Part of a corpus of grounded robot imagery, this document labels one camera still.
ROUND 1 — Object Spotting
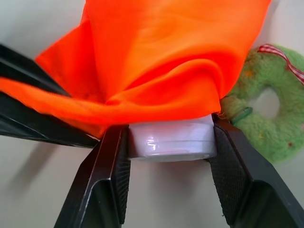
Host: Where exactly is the orange fabric pouch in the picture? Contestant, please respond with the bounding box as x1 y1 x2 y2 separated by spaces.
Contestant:
0 0 273 141

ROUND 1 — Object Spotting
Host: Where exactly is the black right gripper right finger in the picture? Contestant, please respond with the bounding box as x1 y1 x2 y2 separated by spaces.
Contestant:
208 113 304 228

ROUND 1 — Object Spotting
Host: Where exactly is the green felt wreath with ribbon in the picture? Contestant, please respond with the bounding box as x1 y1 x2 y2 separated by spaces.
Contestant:
219 44 304 165

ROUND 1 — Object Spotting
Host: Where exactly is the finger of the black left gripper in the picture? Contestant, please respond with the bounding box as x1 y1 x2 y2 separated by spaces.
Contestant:
0 43 72 97
0 91 100 150

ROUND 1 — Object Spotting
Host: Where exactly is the white tube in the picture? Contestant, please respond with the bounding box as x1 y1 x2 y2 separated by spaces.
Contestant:
128 115 218 163

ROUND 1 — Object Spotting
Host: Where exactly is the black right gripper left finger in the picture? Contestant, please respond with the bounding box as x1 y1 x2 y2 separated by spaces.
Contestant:
53 123 131 228

